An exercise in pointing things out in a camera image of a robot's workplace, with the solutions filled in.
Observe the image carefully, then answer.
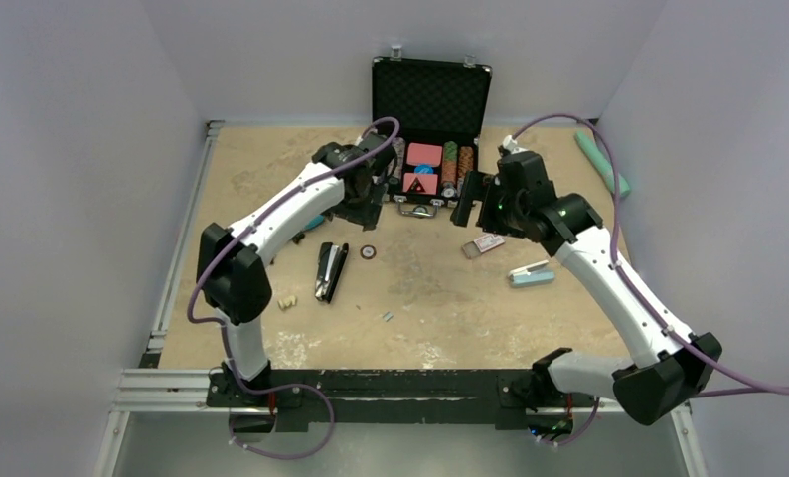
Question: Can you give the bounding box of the staple box red white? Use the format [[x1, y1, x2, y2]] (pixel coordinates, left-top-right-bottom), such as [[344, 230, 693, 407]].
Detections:
[[461, 234, 506, 259]]

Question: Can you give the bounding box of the aluminium frame rail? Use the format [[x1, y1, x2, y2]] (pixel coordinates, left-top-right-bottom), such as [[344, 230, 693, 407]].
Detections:
[[91, 119, 709, 477]]

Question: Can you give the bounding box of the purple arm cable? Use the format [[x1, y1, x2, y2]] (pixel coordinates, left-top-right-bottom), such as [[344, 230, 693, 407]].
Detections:
[[186, 116, 402, 461], [503, 112, 789, 449]]

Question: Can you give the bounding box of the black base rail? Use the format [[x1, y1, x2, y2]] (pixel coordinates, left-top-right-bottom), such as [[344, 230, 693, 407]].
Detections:
[[206, 369, 594, 433]]

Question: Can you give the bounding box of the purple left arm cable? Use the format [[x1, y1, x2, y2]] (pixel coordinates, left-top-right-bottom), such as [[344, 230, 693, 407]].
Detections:
[[186, 116, 402, 461]]

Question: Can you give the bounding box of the blue marker pen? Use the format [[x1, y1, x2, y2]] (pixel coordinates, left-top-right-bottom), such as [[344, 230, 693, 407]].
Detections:
[[304, 215, 324, 231]]

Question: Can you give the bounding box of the small beige staple strip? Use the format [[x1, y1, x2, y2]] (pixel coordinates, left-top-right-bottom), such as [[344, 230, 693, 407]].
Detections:
[[277, 295, 297, 311]]

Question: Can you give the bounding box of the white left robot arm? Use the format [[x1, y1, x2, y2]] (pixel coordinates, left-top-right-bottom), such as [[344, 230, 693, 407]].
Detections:
[[186, 132, 395, 406]]

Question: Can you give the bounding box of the black poker chip case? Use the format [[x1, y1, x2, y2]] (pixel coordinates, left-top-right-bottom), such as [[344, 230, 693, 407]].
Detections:
[[371, 55, 494, 219]]

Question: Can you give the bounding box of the pink card deck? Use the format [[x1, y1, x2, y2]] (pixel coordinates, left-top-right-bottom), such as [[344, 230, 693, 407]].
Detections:
[[405, 142, 443, 168]]

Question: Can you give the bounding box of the light blue stapler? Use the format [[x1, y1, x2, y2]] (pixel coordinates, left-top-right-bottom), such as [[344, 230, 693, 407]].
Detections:
[[507, 260, 555, 288]]

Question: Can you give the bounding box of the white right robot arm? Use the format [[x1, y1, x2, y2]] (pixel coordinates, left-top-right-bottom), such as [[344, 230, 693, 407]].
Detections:
[[451, 148, 722, 425]]

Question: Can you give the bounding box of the teal green cylinder tool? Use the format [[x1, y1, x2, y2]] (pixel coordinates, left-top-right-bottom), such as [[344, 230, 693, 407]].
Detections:
[[573, 131, 632, 198]]

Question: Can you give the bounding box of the black stapler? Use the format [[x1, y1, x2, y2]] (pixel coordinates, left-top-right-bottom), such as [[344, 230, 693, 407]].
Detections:
[[314, 242, 350, 303]]

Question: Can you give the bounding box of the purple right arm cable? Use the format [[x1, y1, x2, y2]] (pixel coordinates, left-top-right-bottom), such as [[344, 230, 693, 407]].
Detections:
[[503, 112, 789, 449]]

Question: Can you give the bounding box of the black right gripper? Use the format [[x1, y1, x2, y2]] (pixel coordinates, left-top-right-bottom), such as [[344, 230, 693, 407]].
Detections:
[[450, 169, 526, 239]]

